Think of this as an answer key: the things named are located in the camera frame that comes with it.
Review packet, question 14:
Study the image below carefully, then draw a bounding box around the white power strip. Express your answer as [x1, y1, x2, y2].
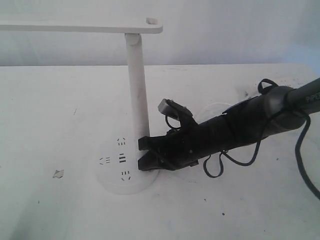
[244, 77, 306, 98]

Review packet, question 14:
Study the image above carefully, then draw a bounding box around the white power cord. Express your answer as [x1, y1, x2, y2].
[198, 103, 233, 118]

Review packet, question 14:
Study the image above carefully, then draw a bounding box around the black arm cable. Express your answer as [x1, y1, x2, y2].
[202, 78, 320, 201]

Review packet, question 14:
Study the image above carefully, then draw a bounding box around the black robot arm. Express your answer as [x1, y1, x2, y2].
[138, 79, 320, 171]

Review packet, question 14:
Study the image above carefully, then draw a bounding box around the small torn paper scrap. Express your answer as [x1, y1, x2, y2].
[52, 169, 64, 179]

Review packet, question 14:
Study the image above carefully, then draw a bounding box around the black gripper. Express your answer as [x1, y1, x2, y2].
[137, 119, 200, 171]

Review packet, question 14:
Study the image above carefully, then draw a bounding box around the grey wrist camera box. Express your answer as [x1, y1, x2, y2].
[158, 98, 193, 121]

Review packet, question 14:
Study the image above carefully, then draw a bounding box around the white desk lamp with sockets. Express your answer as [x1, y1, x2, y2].
[0, 17, 163, 195]

